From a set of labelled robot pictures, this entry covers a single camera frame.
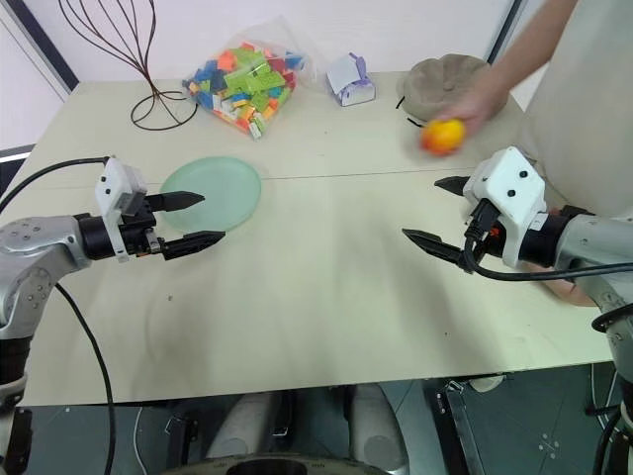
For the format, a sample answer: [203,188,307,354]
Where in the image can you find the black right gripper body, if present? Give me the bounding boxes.
[462,196,506,264]

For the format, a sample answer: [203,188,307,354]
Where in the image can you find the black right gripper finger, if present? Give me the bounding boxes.
[433,175,477,198]
[401,228,469,272]

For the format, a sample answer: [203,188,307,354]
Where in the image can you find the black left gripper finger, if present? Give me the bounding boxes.
[147,190,206,212]
[161,231,226,262]

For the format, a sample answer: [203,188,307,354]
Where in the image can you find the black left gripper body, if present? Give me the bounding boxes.
[120,193,165,259]

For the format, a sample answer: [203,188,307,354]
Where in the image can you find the orange yellow round fruit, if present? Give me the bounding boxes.
[419,118,468,157]

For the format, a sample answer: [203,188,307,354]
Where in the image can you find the pale green round plate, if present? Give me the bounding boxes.
[158,155,263,235]

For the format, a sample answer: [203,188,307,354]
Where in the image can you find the person's bare hand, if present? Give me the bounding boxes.
[438,73,511,138]

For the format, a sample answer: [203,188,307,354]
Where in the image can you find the grey-brown hat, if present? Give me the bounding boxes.
[399,52,510,123]

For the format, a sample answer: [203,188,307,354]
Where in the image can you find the clear bag of toy bricks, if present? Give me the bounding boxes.
[180,15,317,142]

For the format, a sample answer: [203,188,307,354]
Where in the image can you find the white purple paper box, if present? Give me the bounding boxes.
[324,51,377,108]

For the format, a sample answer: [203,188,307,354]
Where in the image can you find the person's white clothed body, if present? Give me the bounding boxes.
[515,0,633,222]

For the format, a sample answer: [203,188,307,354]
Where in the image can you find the grey rounded robot leg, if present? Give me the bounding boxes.
[205,391,296,461]
[349,382,408,474]

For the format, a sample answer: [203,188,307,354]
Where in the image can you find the dark round robot waist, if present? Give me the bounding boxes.
[165,450,400,475]

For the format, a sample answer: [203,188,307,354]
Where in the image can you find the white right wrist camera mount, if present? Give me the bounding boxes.
[465,145,548,269]

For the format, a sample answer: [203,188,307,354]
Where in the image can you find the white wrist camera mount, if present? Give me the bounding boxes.
[465,145,548,269]
[95,157,148,263]

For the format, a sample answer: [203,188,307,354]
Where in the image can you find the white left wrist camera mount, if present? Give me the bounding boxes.
[95,157,148,263]

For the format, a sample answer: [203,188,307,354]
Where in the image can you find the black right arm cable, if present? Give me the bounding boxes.
[462,199,633,475]

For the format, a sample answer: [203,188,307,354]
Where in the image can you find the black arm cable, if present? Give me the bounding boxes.
[462,199,633,475]
[0,156,118,475]

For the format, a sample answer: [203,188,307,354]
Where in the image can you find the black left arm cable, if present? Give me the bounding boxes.
[0,156,118,475]

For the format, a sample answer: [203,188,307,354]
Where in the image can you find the brown wire stand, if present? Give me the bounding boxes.
[57,0,200,131]

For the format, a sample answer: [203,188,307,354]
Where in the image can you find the dark window frame bar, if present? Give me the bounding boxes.
[8,0,80,103]
[486,0,526,66]

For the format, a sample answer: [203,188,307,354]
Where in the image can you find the black metal table frame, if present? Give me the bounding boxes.
[433,378,482,475]

